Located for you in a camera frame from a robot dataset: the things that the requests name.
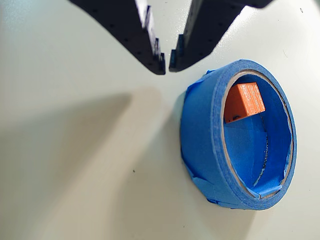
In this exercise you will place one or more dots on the orange cube block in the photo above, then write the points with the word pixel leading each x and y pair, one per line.
pixel 251 98

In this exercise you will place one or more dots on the blue tape roll bin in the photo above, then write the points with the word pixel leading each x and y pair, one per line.
pixel 200 125

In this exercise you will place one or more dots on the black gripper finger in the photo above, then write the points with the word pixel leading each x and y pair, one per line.
pixel 207 27
pixel 120 22

